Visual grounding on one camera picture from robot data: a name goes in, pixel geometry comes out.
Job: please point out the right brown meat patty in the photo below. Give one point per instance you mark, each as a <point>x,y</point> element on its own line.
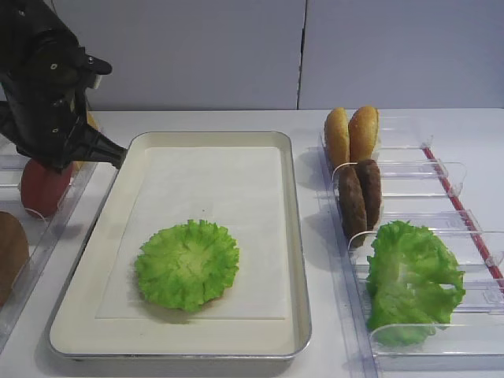
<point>368,173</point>

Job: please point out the clear plastic rack left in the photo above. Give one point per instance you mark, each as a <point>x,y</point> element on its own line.
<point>42,233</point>

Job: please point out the red tomato slice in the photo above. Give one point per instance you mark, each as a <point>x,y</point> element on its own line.
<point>41,189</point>

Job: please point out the brown meat patty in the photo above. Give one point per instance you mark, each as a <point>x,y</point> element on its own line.
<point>352,205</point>
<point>368,173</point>

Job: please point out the clear plastic rack right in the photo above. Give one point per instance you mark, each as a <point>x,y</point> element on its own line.
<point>421,190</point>

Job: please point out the right bun half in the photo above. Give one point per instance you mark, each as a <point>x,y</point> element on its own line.
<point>363,130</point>

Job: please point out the green lettuce leaf on tray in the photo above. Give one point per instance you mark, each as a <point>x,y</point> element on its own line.
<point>187,265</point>

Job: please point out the green lettuce leaf in rack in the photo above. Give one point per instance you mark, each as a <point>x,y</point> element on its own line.
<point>414,284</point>

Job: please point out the bun half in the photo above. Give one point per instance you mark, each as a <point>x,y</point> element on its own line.
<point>336,137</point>
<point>363,130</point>

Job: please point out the clear plastic rack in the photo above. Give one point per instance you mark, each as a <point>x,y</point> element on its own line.
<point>42,233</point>
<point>421,190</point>

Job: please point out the left bun half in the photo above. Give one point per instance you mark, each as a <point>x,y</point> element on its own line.
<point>336,137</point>

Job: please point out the left brown meat patty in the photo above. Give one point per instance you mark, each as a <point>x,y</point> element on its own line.
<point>352,205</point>

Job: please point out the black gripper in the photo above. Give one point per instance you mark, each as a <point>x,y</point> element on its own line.
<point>44,75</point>

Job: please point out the brown bun at left edge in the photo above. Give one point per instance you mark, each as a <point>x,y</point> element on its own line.
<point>14,252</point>

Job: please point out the cream metal tray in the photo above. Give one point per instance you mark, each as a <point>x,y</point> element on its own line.
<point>78,332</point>

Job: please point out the white paper liner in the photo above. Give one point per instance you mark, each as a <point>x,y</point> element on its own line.
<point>238,188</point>

